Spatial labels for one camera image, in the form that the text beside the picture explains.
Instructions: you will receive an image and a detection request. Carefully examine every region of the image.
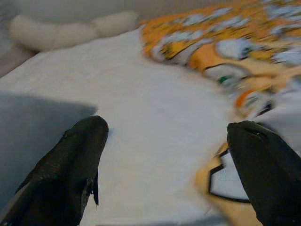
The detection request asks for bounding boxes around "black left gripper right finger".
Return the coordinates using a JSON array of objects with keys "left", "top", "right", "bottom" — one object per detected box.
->
[{"left": 227, "top": 120, "right": 301, "bottom": 226}]

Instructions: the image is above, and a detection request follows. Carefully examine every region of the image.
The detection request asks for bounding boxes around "cream long bolster pillow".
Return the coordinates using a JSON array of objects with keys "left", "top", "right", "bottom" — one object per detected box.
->
[{"left": 9, "top": 10, "right": 139, "bottom": 51}]

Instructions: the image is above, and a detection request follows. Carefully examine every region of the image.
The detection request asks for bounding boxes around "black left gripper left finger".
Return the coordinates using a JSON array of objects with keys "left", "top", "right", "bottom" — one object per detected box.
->
[{"left": 0, "top": 115, "right": 109, "bottom": 226}]

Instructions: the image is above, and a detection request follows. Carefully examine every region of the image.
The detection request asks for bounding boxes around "yellow cartoon print blanket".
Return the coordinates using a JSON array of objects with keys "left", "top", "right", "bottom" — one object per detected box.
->
[{"left": 140, "top": 0, "right": 301, "bottom": 226}]

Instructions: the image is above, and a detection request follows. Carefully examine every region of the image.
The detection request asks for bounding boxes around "white quilted mattress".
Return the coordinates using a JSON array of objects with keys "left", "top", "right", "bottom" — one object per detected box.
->
[{"left": 0, "top": 29, "right": 238, "bottom": 226}]

